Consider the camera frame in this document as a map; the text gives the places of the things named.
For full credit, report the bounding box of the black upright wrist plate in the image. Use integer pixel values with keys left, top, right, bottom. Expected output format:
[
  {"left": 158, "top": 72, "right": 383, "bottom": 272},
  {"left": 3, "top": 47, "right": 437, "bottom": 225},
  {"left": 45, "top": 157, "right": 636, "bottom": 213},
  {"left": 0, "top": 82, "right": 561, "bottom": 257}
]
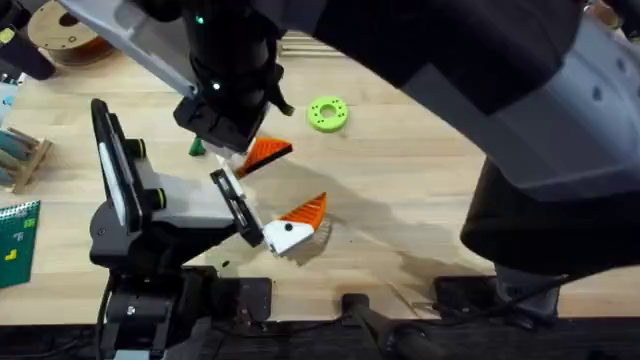
[{"left": 90, "top": 98, "right": 146, "bottom": 234}]

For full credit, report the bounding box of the wooden peg rack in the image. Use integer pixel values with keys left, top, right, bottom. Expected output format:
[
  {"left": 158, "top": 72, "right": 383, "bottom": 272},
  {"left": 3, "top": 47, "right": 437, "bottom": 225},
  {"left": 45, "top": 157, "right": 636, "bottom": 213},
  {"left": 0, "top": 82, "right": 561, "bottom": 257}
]
[{"left": 0, "top": 126, "right": 55, "bottom": 195}]

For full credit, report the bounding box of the green disc with holes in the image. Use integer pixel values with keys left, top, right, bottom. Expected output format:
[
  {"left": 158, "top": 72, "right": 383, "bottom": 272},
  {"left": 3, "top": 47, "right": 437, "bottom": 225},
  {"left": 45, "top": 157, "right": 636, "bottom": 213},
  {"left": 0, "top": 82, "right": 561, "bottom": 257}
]
[{"left": 306, "top": 95, "right": 350, "bottom": 134}]

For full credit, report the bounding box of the black cable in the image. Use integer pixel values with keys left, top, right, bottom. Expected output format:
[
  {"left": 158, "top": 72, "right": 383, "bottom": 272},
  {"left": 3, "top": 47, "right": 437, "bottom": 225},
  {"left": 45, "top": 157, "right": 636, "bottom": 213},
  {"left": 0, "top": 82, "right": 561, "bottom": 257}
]
[
  {"left": 95, "top": 277, "right": 117, "bottom": 360},
  {"left": 399, "top": 273, "right": 574, "bottom": 332}
]

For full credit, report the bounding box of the black tool with yellow mark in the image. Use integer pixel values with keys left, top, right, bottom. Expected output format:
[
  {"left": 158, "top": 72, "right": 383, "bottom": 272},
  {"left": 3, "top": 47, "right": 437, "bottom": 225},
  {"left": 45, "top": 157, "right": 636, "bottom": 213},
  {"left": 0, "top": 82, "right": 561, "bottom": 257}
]
[{"left": 0, "top": 0, "right": 57, "bottom": 82}]

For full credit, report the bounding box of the black mount pole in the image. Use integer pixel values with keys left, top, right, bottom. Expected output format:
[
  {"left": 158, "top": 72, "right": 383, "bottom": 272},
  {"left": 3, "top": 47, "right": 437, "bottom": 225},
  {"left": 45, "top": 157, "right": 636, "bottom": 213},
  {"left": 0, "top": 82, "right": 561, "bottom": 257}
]
[{"left": 340, "top": 292, "right": 454, "bottom": 360}]

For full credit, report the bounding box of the green board with blocks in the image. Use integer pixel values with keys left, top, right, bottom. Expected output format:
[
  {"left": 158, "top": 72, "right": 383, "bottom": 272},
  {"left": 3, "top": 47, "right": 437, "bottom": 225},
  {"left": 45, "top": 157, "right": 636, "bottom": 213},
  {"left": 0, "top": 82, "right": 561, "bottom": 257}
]
[{"left": 0, "top": 199, "right": 42, "bottom": 290}]

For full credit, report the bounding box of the orange ribbed wedge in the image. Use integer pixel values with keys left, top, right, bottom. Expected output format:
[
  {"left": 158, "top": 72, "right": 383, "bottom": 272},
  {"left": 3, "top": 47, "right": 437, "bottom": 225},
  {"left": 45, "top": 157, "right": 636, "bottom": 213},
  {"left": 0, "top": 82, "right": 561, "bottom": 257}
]
[{"left": 234, "top": 136, "right": 294, "bottom": 179}]

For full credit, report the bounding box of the black rail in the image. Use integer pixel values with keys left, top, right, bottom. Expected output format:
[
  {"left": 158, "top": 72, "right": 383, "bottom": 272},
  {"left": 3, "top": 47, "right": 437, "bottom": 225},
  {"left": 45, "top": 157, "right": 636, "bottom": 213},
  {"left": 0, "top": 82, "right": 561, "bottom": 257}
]
[{"left": 0, "top": 315, "right": 640, "bottom": 360}]

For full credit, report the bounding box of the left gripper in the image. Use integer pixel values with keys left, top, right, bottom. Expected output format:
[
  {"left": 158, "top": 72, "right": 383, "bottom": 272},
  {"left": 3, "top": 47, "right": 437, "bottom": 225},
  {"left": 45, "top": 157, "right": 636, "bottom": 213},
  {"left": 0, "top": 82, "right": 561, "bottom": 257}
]
[{"left": 89, "top": 149, "right": 329, "bottom": 275}]

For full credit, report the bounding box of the wooden cable spool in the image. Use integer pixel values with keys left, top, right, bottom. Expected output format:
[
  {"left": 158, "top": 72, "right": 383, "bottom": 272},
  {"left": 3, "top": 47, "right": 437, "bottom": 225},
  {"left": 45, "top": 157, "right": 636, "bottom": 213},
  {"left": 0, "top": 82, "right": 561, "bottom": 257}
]
[{"left": 26, "top": 0, "right": 117, "bottom": 67}]

